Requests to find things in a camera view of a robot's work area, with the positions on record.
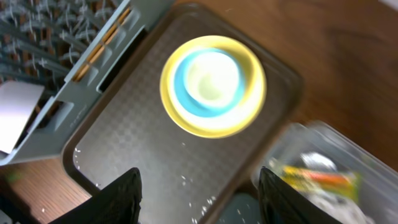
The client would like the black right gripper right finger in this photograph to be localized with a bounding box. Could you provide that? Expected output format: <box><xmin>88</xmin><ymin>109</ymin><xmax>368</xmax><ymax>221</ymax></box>
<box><xmin>258</xmin><ymin>167</ymin><xmax>340</xmax><ymax>224</ymax></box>

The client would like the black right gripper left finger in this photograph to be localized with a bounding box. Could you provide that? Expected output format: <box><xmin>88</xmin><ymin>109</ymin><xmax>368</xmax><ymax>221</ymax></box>
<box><xmin>53</xmin><ymin>168</ymin><xmax>142</xmax><ymax>224</ymax></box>

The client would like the green orange snack wrapper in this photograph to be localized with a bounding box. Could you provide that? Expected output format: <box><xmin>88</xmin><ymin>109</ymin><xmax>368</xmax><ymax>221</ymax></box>
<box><xmin>280</xmin><ymin>166</ymin><xmax>361</xmax><ymax>202</ymax></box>

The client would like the yellow-green plate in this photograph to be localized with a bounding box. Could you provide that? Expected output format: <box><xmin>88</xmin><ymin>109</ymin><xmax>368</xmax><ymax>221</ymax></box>
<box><xmin>159</xmin><ymin>35</ymin><xmax>267</xmax><ymax>138</ymax></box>

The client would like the light blue small plate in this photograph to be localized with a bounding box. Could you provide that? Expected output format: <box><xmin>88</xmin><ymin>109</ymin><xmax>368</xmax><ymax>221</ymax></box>
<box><xmin>173</xmin><ymin>48</ymin><xmax>246</xmax><ymax>118</ymax></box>

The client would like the white cup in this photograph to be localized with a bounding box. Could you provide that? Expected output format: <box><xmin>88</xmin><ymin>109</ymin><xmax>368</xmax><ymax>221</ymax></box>
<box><xmin>184</xmin><ymin>52</ymin><xmax>241</xmax><ymax>108</ymax></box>

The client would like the white bowl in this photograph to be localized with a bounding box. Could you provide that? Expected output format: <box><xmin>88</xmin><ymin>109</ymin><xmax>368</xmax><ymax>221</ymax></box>
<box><xmin>1</xmin><ymin>81</ymin><xmax>44</xmax><ymax>154</ymax></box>

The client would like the white napkin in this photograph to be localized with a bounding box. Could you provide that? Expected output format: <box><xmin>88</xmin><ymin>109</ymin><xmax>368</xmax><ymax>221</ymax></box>
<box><xmin>300</xmin><ymin>152</ymin><xmax>374</xmax><ymax>224</ymax></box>

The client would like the clear plastic container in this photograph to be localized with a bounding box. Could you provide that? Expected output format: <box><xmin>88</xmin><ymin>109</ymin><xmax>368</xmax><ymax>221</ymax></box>
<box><xmin>251</xmin><ymin>121</ymin><xmax>397</xmax><ymax>224</ymax></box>

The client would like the dark brown serving tray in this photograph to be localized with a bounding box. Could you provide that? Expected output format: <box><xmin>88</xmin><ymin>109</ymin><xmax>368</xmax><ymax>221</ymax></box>
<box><xmin>62</xmin><ymin>3</ymin><xmax>303</xmax><ymax>223</ymax></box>

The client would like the grey plastic dish rack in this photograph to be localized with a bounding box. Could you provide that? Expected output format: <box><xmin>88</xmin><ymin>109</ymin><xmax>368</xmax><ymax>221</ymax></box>
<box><xmin>1</xmin><ymin>0</ymin><xmax>172</xmax><ymax>165</ymax></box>

